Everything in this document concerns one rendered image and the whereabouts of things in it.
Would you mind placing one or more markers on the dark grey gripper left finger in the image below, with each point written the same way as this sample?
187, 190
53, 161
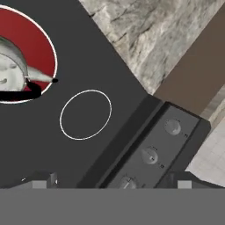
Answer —
44, 180

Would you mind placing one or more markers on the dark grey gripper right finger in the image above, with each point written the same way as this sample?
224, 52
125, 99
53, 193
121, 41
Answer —
187, 181

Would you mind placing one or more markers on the grey hob knob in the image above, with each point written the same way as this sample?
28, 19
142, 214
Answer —
149, 155
172, 127
127, 183

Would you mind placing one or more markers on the brown cupboard run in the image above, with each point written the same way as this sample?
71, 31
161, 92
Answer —
194, 76

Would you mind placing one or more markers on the black hob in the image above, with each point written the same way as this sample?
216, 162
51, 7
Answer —
88, 58

